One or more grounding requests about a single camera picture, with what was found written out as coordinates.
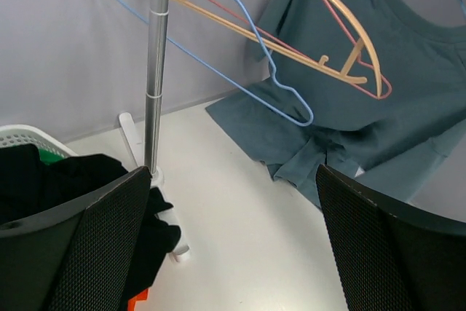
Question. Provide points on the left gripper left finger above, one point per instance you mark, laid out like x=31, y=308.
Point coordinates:
x=75, y=256

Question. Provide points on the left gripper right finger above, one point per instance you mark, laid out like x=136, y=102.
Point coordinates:
x=389, y=254

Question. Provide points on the orange t shirt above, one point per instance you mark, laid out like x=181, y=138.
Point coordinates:
x=141, y=297

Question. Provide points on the black t shirt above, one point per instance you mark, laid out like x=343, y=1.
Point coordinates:
x=28, y=186

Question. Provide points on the green t shirt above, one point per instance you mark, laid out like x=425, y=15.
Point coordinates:
x=48, y=157

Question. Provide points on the light blue wire hanger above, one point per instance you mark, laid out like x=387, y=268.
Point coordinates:
x=236, y=59

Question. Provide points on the grey blue t shirt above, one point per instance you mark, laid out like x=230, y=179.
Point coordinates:
x=302, y=118

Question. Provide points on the beige wooden hanger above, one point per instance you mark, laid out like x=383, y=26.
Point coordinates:
x=270, y=18

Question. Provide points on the pink wire hanger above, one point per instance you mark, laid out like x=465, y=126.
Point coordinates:
x=324, y=28

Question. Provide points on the white plastic basket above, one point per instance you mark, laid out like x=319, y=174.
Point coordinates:
x=15, y=135

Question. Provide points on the white metal clothes rack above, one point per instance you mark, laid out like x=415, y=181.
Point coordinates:
x=144, y=149

